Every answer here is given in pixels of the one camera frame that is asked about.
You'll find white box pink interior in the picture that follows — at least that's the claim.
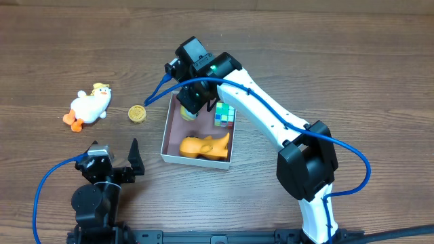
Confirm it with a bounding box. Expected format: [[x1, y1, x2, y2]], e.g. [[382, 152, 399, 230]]
[[160, 91, 235, 170]]

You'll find yellow one-eyed ball toy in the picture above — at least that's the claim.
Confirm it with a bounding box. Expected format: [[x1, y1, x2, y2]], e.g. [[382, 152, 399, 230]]
[[180, 106, 199, 121]]

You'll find orange dinosaur figure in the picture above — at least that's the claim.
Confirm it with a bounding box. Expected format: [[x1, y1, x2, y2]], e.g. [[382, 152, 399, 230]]
[[179, 133, 231, 161]]

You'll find colourful puzzle cube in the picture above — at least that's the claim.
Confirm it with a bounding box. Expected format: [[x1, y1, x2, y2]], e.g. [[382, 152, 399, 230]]
[[214, 102, 236, 128]]

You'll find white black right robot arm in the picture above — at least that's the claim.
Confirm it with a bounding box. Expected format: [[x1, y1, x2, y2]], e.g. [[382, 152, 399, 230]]
[[165, 37, 338, 243]]

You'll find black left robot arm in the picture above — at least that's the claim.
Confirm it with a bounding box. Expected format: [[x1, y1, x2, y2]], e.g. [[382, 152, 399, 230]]
[[66, 139, 145, 244]]

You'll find round yellow cookie toy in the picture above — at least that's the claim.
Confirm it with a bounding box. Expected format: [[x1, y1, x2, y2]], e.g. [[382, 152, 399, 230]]
[[128, 105, 146, 123]]

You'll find white plush duck toy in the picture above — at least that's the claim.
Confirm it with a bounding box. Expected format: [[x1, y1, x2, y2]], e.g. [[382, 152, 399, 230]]
[[62, 83, 112, 132]]

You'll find left blue cable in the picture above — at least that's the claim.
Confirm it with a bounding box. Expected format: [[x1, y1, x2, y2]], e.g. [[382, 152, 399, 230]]
[[32, 152, 90, 244]]

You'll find blue cable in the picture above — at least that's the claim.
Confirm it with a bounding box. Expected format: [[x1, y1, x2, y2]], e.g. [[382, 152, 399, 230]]
[[32, 152, 90, 244], [143, 71, 372, 244]]

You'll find right blue cable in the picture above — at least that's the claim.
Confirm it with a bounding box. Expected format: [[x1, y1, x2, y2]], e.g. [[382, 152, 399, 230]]
[[143, 71, 372, 244]]

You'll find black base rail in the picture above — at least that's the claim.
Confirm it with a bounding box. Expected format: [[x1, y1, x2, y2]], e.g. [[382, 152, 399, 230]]
[[134, 230, 302, 244]]

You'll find thick black cable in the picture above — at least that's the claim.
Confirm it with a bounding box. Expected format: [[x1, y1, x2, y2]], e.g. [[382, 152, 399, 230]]
[[338, 224, 434, 244]]

